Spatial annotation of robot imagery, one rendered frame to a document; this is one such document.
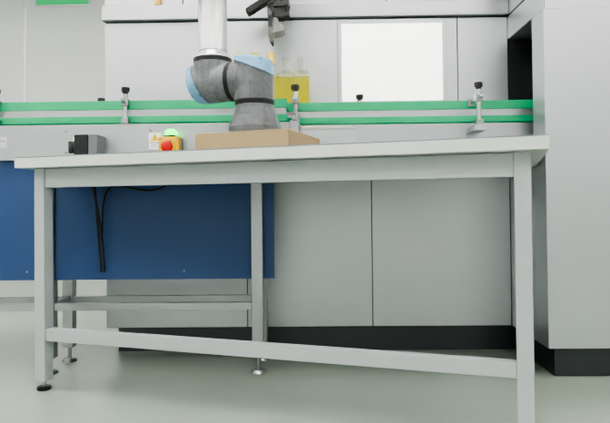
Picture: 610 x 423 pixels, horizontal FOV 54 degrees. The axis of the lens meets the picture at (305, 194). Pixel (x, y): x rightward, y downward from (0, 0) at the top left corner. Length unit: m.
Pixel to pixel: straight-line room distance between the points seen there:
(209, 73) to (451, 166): 0.74
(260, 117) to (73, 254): 0.93
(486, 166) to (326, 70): 1.04
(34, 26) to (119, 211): 4.07
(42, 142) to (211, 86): 0.76
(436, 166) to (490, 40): 1.10
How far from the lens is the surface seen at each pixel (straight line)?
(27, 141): 2.34
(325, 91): 2.40
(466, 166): 1.56
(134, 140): 2.20
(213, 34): 1.85
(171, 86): 2.51
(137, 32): 2.59
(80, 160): 1.95
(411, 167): 1.57
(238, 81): 1.75
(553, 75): 2.21
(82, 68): 5.88
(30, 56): 6.09
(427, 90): 2.45
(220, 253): 2.14
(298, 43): 2.45
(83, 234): 2.27
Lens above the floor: 0.59
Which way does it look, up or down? 1 degrees up
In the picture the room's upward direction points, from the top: 1 degrees counter-clockwise
